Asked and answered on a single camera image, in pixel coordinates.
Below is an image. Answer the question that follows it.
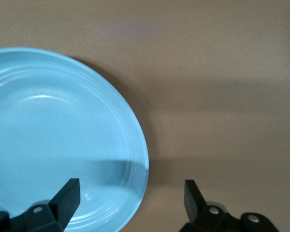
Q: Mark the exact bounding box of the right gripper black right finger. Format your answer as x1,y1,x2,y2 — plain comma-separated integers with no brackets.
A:
178,179,279,232

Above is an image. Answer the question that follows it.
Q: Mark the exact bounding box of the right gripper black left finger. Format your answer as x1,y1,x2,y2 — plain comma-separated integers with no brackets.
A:
0,178,81,232

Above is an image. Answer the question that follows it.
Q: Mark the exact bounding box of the blue plate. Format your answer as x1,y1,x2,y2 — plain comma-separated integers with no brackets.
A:
0,47,150,232

